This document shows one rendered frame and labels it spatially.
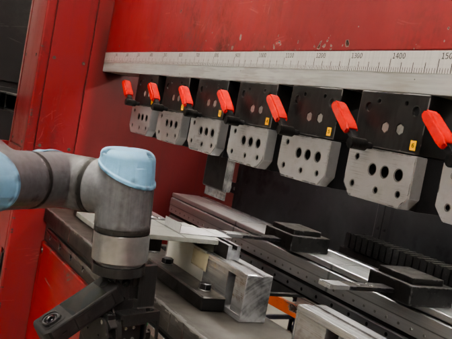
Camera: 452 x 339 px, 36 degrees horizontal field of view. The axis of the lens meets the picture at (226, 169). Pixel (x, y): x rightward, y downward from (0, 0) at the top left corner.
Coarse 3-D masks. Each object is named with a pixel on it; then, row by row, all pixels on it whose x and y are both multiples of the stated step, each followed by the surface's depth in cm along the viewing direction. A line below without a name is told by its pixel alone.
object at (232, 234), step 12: (276, 228) 167; (288, 228) 163; (300, 228) 165; (264, 240) 161; (276, 240) 163; (288, 240) 161; (300, 240) 161; (312, 240) 162; (324, 240) 164; (312, 252) 163; (324, 252) 165
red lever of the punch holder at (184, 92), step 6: (180, 90) 160; (186, 90) 160; (180, 96) 160; (186, 96) 158; (186, 102) 157; (192, 102) 159; (186, 108) 155; (186, 114) 155; (192, 114) 156; (198, 114) 157
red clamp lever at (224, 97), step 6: (222, 90) 143; (222, 96) 142; (228, 96) 142; (222, 102) 141; (228, 102) 141; (222, 108) 141; (228, 108) 140; (228, 114) 139; (228, 120) 137; (234, 120) 138; (240, 120) 139
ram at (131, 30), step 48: (144, 0) 201; (192, 0) 171; (240, 0) 149; (288, 0) 132; (336, 0) 118; (384, 0) 107; (432, 0) 98; (144, 48) 196; (192, 48) 167; (240, 48) 146; (288, 48) 130; (336, 48) 116; (384, 48) 106; (432, 48) 97
